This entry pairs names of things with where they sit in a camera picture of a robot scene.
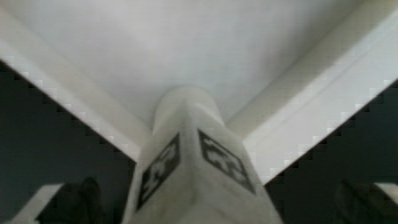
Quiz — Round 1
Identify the white square tabletop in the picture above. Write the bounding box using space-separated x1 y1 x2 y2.
0 0 380 161

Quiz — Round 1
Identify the white table leg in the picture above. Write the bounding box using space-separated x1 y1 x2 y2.
123 86 283 224

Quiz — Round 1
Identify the white obstacle fence rail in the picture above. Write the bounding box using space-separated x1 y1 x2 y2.
240 0 398 181

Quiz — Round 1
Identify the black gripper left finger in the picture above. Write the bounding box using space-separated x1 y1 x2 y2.
9 176 107 224

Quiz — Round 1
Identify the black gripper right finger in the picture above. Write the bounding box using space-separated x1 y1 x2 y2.
331 180 398 224

